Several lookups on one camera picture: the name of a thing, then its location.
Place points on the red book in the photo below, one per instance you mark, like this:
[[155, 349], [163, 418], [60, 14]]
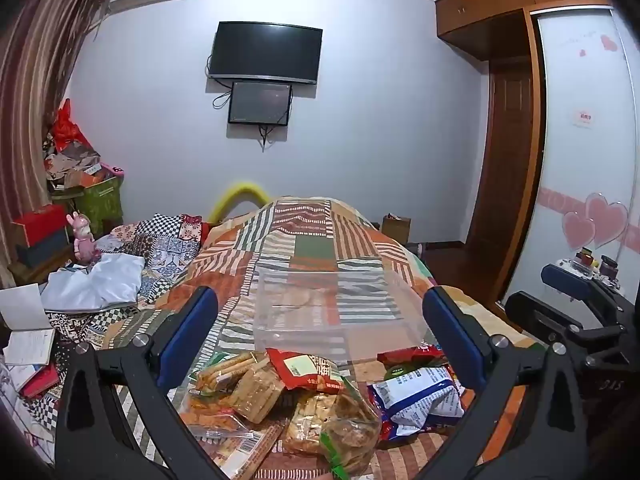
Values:
[[42, 381]]

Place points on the small black wall monitor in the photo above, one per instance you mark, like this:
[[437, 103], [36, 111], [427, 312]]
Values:
[[260, 102]]

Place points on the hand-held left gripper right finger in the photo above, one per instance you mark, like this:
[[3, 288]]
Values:
[[450, 340]]

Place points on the pink toy figure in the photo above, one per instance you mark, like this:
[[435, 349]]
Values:
[[84, 240]]

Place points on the open notebook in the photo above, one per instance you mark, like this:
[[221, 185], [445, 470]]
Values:
[[30, 346]]

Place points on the green-sealed bag of round crisps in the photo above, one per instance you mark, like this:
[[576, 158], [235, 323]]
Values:
[[355, 440]]

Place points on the clear barcode snack packet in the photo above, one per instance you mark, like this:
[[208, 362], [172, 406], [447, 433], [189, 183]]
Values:
[[240, 452]]

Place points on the brown paper bag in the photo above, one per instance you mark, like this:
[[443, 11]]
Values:
[[396, 229]]

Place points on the green jelly cup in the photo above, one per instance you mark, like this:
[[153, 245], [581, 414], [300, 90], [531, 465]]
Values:
[[397, 373]]

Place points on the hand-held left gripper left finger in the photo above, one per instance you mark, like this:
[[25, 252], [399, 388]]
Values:
[[186, 340]]

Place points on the striped curtain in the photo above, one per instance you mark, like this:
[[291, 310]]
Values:
[[35, 85]]

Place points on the white paper sheet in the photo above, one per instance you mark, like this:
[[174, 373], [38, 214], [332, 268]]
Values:
[[22, 307]]

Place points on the white red sticker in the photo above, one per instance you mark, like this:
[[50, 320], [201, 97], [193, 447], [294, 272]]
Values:
[[583, 118]]

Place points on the pile of papers and boxes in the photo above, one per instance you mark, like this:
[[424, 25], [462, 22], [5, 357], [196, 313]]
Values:
[[75, 165]]

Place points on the wooden overhead cabinet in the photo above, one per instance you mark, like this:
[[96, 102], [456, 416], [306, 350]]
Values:
[[500, 10]]

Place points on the patchwork striped blanket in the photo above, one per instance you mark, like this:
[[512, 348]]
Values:
[[310, 240]]

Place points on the red plastic bag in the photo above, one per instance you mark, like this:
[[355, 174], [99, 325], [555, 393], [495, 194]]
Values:
[[67, 127]]

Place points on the red packet of fried bites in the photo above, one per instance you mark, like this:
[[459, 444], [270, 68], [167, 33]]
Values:
[[305, 370]]

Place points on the blue white snack packet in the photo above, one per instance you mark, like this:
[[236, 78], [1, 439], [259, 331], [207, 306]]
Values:
[[415, 400]]

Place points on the orange crisps packet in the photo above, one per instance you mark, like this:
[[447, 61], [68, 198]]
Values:
[[207, 412]]

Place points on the wooden door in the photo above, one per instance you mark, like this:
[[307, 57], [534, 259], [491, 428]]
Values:
[[505, 160]]

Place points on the black wall television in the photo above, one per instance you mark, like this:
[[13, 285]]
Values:
[[265, 52]]

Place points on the dark grey box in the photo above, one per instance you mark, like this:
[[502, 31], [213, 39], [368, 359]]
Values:
[[42, 255]]

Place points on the white wardrobe sliding door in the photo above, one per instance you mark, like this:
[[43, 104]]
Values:
[[575, 170]]

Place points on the white cloth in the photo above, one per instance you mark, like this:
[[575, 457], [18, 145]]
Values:
[[100, 280]]

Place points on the square cracker packet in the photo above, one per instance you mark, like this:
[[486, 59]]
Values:
[[257, 392]]

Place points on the clear bag of yellow puffs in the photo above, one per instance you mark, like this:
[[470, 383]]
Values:
[[305, 422]]

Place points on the red box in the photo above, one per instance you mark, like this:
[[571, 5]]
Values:
[[42, 222]]

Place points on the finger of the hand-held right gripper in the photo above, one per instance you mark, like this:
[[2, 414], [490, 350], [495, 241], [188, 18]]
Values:
[[530, 315], [565, 279]]

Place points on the yellow foam tube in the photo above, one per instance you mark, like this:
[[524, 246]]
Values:
[[235, 192]]

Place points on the clear plastic storage container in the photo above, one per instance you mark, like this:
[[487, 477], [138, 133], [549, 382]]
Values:
[[300, 320]]

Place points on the checkered patterned blanket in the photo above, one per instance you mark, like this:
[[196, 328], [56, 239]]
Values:
[[165, 245]]

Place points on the green cardboard box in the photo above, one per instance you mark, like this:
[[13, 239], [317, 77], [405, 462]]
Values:
[[102, 200]]

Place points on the biscuit stick packet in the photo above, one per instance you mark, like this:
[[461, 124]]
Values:
[[225, 372]]

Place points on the red snack packet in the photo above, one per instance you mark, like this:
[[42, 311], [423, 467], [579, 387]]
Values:
[[410, 355]]

